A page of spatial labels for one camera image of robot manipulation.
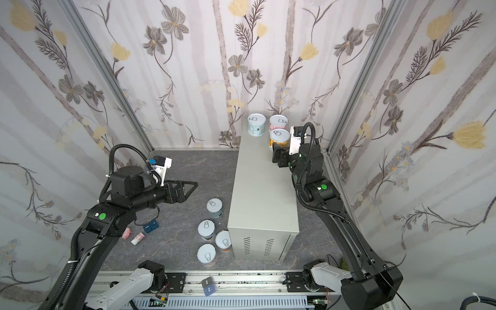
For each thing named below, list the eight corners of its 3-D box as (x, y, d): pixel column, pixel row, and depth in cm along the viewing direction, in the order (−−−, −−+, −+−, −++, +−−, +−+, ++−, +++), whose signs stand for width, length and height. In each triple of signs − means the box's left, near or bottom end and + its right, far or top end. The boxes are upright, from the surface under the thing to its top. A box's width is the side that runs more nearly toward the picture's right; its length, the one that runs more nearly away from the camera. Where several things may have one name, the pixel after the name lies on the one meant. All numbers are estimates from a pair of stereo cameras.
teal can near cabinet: (207, 217, 93) (205, 212, 89) (209, 203, 98) (207, 197, 94) (222, 217, 93) (220, 212, 89) (223, 203, 98) (222, 197, 94)
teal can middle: (198, 239, 86) (195, 235, 82) (201, 223, 91) (198, 219, 87) (215, 239, 86) (213, 235, 82) (217, 224, 91) (215, 219, 87)
